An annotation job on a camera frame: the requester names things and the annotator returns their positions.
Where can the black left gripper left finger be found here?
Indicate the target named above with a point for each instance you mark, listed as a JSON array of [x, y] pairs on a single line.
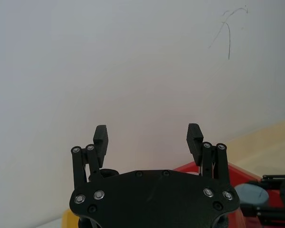
[[101, 142]]

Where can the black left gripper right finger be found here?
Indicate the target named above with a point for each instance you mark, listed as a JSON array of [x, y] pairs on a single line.
[[194, 142]]

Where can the red plastic bin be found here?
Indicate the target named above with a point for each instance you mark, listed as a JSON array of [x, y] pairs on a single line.
[[242, 177]]

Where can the yellow plastic bin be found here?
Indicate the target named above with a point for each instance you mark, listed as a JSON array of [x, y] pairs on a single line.
[[69, 221]]

